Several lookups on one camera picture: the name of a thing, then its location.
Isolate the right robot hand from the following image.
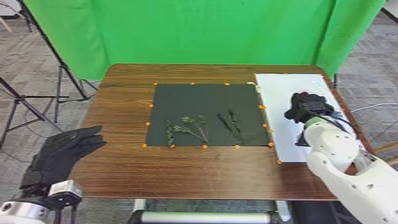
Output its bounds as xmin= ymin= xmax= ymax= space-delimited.
xmin=283 ymin=91 xmax=340 ymax=124

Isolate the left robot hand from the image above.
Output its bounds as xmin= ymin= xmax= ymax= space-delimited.
xmin=20 ymin=125 xmax=109 ymax=198

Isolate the white sheet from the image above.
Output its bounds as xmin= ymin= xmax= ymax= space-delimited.
xmin=255 ymin=73 xmax=358 ymax=164

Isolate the green sprig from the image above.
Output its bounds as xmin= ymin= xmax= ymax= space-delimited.
xmin=226 ymin=108 xmax=246 ymax=142
xmin=173 ymin=115 xmax=212 ymax=144
xmin=216 ymin=112 xmax=235 ymax=133
xmin=164 ymin=120 xmax=178 ymax=148

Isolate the black tripod stand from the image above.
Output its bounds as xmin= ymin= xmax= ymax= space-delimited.
xmin=17 ymin=0 xmax=100 ymax=124
xmin=0 ymin=77 xmax=72 ymax=149

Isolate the dark mat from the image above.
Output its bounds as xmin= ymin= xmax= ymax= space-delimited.
xmin=145 ymin=83 xmax=276 ymax=148

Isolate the pale grey bar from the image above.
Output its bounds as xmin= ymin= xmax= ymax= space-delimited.
xmin=137 ymin=210 xmax=281 ymax=224

